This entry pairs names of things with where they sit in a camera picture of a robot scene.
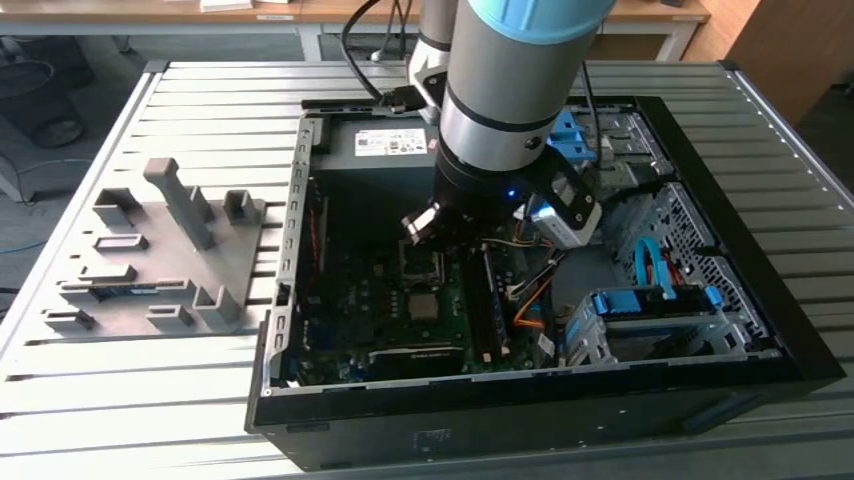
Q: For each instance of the white box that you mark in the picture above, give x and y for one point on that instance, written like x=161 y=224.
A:
x=227 y=5

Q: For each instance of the wooden desk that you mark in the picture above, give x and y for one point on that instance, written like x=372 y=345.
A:
x=133 y=11

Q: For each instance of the silver square CPU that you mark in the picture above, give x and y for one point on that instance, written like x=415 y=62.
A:
x=423 y=306

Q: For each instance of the black PC case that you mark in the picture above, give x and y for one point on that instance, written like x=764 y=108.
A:
x=533 y=415

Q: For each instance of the grey parts rack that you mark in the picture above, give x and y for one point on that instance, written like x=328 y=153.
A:
x=227 y=255

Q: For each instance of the CPU socket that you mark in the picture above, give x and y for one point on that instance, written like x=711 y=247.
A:
x=441 y=310

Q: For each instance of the green Dell motherboard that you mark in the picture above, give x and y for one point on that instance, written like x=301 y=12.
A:
x=360 y=310

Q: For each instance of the wooden cabinet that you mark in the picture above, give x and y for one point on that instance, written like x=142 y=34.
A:
x=787 y=50

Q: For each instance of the hard disk in blue carrier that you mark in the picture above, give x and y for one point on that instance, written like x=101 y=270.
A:
x=616 y=302

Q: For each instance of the grey power supply unit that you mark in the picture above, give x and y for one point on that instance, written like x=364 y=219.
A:
x=373 y=162

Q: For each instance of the RAM stick blue label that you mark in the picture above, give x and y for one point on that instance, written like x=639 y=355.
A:
x=136 y=290

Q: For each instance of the black RAM slot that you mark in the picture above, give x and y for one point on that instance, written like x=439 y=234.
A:
x=477 y=300
x=489 y=300

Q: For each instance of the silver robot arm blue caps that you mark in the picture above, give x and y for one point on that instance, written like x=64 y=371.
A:
x=507 y=100

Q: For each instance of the black cart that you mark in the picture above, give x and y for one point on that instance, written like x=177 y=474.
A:
x=40 y=90

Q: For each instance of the blue disk carrier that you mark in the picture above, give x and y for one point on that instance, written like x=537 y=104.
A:
x=567 y=137

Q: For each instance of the black NVIDIA graphics card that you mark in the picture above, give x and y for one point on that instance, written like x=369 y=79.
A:
x=416 y=361

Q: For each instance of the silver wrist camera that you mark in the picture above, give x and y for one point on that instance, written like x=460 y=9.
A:
x=567 y=225

